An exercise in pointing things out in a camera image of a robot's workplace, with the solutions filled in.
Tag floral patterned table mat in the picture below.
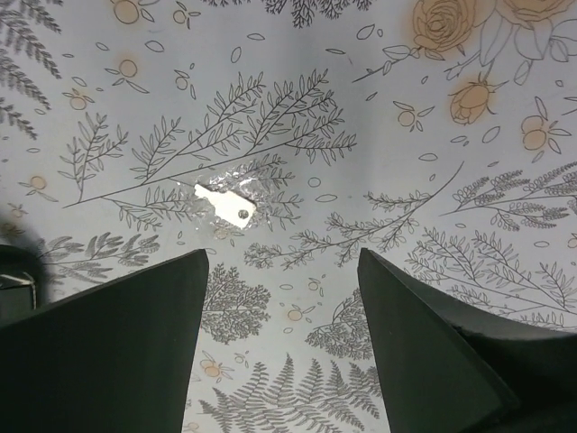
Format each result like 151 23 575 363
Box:
1 1 576 432

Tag black poker set case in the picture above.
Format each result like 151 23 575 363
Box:
1 244 48 323

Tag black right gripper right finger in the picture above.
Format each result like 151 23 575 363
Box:
357 249 576 432

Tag keys in clear bag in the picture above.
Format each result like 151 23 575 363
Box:
175 160 279 234

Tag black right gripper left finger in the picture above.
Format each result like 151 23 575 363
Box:
1 250 208 432

